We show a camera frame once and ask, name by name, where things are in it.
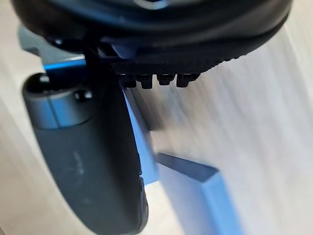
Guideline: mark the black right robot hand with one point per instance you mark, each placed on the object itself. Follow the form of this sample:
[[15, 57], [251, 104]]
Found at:
[[80, 156]]

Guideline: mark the blue cabinet frame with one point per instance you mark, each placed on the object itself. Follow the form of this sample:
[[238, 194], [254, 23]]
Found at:
[[216, 198]]

